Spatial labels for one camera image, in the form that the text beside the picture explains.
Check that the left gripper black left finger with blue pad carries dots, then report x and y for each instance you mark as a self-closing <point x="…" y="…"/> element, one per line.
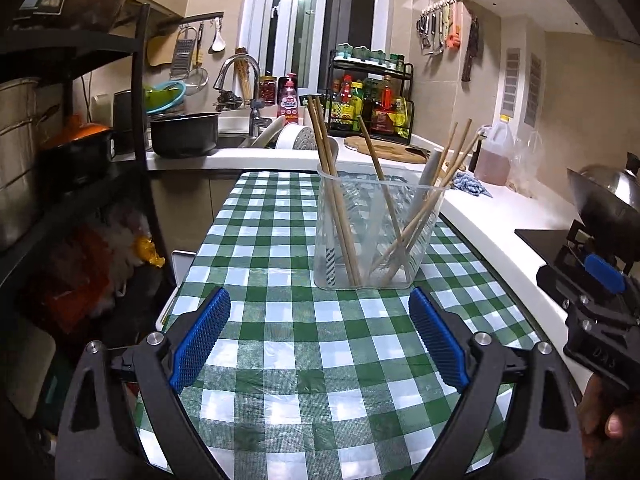
<point x="97" y="437"/>

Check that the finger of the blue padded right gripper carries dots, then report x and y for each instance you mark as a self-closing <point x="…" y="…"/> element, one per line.
<point x="608" y="276"/>

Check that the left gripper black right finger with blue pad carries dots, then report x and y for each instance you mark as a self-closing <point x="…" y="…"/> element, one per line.
<point x="541" y="437"/>

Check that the chrome kitchen faucet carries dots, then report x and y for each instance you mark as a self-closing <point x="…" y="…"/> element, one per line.
<point x="247" y="73"/>

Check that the person's right hand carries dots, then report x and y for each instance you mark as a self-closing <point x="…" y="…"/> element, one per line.
<point x="605" y="416"/>

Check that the steel wok with lid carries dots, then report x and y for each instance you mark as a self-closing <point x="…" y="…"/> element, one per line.
<point x="607" y="202"/>

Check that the plastic oil jug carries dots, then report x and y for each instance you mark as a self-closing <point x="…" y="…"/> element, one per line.
<point x="494" y="161"/>

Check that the blue dish cloth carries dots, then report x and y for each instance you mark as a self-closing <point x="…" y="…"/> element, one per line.
<point x="468" y="183"/>

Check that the white box with open lid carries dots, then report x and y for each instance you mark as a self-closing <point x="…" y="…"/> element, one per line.
<point x="181" y="262"/>

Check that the wooden chopsticks right in holder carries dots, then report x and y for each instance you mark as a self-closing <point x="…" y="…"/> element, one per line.
<point x="447" y="167"/>

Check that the green white checkered tablecloth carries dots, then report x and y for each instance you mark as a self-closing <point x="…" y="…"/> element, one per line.
<point x="303" y="383"/>

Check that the leaning wooden chopstick in holder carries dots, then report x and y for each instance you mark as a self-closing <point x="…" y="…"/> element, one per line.
<point x="382" y="189"/>

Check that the clear plastic utensil holder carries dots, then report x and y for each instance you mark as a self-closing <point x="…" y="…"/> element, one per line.
<point x="354" y="229"/>

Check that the round wooden cutting board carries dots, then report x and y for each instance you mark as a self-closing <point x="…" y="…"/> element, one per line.
<point x="387" y="150"/>

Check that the orange lidded pot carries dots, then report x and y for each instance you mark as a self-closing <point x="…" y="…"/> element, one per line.
<point x="74" y="130"/>

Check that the black cooking pot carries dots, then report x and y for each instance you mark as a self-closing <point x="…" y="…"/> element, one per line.
<point x="184" y="136"/>

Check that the black spice rack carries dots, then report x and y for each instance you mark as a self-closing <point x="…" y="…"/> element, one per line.
<point x="369" y="90"/>

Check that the green blue colander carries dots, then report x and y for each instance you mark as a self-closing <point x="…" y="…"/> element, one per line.
<point x="163" y="96"/>

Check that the red dish soap bottle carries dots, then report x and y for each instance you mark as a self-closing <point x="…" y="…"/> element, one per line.
<point x="288" y="99"/>

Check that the black shelving unit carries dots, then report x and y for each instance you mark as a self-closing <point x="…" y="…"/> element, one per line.
<point x="82" y="257"/>

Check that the hanging white ladle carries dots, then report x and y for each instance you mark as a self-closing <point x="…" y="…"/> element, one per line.
<point x="218" y="44"/>

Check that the hanging metal grater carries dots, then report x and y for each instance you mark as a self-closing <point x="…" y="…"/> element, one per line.
<point x="181" y="61"/>

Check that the brown bowl on shelf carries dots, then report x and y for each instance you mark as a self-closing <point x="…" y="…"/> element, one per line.
<point x="95" y="15"/>

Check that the hanging utensils rail right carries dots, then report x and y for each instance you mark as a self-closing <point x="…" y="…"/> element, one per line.
<point x="439" y="28"/>

